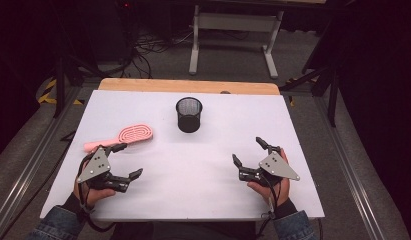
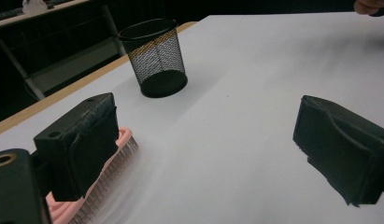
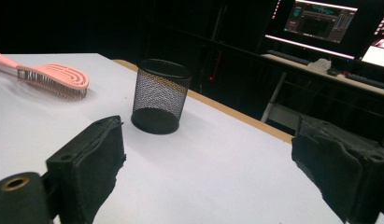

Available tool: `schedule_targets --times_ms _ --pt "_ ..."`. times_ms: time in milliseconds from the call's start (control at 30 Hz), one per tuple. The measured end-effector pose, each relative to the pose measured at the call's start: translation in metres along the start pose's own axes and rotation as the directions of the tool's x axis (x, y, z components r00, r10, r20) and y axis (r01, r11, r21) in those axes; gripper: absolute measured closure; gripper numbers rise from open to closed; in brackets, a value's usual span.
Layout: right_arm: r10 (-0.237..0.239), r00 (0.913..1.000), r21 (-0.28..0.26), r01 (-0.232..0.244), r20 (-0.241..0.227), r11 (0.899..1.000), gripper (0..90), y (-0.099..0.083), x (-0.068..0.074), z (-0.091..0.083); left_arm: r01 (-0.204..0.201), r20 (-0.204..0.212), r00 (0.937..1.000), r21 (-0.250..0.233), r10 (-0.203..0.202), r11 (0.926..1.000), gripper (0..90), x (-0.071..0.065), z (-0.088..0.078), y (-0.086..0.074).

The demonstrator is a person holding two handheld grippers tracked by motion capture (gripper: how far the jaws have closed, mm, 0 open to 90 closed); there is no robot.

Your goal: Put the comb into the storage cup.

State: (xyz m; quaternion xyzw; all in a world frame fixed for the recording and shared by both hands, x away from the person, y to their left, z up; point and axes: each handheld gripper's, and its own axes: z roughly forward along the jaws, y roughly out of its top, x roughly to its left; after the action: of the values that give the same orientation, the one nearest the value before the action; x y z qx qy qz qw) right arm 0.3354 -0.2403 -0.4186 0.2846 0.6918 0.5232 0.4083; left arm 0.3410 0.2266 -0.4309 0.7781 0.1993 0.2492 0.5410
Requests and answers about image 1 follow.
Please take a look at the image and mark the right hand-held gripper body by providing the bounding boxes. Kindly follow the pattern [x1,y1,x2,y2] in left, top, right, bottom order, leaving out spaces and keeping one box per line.
[238,144,301,188]

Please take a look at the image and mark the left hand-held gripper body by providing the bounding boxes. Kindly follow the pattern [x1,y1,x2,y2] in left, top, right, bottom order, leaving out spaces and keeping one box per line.
[76,146,131,194]

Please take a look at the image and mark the pink hairbrush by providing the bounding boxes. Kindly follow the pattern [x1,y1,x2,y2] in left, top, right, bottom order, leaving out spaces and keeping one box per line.
[83,123,154,153]

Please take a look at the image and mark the black mesh pen holder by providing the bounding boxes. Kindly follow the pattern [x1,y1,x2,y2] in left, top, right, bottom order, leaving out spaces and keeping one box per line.
[175,96,204,134]

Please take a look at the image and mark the person's right hand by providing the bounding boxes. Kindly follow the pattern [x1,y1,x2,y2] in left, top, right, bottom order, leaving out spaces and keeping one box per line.
[247,148,291,208]

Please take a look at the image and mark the person's left hand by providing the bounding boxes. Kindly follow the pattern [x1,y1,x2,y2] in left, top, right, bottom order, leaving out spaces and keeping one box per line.
[72,159,117,209]

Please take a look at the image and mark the white board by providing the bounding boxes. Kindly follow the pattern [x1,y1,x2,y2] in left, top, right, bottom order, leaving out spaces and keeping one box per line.
[40,89,326,223]

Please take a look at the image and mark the yellow black floor tape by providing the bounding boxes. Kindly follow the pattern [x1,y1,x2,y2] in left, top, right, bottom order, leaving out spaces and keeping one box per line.
[37,78,85,106]
[285,78,320,108]

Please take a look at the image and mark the person's lap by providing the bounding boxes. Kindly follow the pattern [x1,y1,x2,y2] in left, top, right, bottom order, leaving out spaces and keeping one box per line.
[109,220,261,240]

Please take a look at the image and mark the black metal stand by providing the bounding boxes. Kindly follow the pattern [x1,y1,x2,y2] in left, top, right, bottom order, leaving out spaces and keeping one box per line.
[52,54,106,120]
[278,63,341,128]

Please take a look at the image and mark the wooden table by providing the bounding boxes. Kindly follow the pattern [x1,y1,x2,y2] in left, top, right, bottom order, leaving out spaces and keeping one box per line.
[98,77,281,96]

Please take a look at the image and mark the left hand-held gripper cable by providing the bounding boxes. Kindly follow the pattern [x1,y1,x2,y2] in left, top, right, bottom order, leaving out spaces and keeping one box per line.
[76,156,116,234]

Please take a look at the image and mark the hand-held gripper cable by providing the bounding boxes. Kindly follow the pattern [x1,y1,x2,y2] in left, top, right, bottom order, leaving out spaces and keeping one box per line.
[76,156,116,234]
[256,171,283,240]

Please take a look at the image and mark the right hand-held gripper cable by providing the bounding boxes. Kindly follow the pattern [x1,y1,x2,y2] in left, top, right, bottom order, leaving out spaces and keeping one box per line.
[256,171,283,240]

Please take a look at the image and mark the aluminium floor rail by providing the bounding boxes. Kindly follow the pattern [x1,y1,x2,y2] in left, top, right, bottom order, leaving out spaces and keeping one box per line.
[313,95,387,240]
[0,85,92,236]

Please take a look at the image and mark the black floor cables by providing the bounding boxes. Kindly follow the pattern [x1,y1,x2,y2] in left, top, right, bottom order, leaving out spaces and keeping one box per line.
[121,28,194,79]

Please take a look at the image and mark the white metal table frame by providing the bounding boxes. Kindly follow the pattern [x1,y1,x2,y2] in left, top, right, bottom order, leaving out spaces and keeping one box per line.
[188,3,285,80]

